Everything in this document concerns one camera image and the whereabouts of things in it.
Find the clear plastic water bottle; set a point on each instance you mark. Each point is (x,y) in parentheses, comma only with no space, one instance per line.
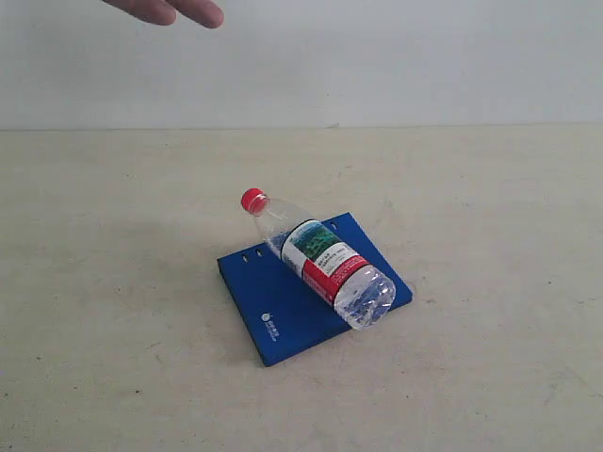
(356,290)

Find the blue ring binder notebook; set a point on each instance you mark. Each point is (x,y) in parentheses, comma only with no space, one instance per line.
(282,314)

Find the person's bare hand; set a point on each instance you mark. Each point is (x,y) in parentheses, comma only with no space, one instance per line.
(159,12)

